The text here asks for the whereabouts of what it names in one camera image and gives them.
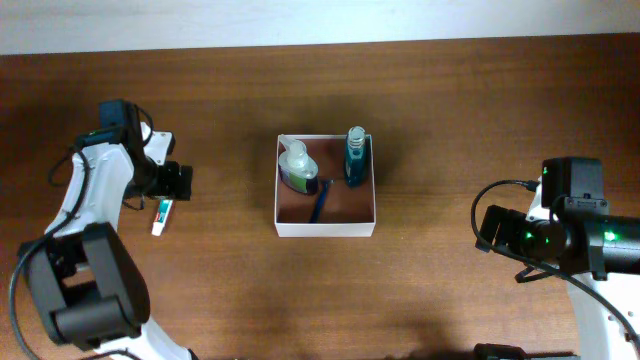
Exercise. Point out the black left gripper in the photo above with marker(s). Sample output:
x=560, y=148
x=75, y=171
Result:
x=169, y=187

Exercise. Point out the teal mouthwash bottle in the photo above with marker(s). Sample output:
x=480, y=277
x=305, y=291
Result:
x=356, y=152

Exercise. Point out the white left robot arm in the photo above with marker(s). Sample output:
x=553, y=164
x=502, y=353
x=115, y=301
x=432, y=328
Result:
x=84, y=284

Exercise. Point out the blue disposable razor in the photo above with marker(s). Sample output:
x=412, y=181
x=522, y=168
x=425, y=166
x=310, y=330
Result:
x=321, y=200

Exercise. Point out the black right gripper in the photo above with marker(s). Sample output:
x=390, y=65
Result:
x=505, y=235

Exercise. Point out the teal toothpaste tube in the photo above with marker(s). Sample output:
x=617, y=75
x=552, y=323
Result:
x=161, y=218

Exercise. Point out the white cardboard box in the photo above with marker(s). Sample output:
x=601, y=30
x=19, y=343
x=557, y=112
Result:
x=346, y=212

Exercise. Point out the clear soap pump bottle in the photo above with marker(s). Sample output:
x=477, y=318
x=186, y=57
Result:
x=296, y=168

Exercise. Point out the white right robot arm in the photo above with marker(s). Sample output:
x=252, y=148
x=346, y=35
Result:
x=573, y=239

